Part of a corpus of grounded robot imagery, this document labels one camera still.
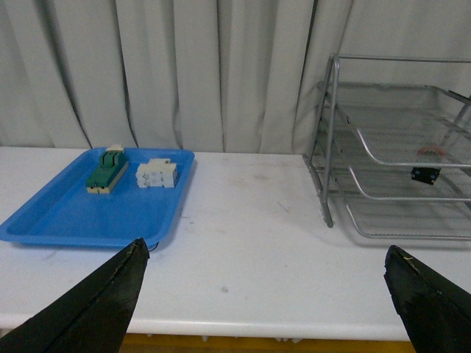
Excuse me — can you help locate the red emergency stop button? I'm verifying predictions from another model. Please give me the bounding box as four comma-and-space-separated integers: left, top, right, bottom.
411, 145, 445, 185

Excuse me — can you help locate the green knife switch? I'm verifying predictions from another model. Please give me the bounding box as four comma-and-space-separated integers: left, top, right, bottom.
85, 145, 129, 194

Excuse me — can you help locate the white circuit breaker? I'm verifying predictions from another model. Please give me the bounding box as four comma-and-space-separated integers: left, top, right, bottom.
135, 158, 177, 188

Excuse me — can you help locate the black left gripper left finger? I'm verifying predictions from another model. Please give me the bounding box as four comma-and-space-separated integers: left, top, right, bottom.
1, 238, 149, 352

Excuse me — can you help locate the white curtain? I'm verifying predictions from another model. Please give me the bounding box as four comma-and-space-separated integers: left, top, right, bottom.
1, 1, 470, 154

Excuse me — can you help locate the blue plastic tray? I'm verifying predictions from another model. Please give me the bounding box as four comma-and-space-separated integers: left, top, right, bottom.
1, 148, 194, 248

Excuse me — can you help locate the silver mesh rack frame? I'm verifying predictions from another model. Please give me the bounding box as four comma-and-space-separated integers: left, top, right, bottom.
305, 54, 470, 227

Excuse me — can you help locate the silver mesh tray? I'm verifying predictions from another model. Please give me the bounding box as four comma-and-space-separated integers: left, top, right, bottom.
328, 168, 470, 240
322, 83, 470, 168
331, 130, 470, 202

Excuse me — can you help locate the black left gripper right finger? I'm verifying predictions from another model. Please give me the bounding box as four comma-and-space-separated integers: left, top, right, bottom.
384, 245, 470, 352

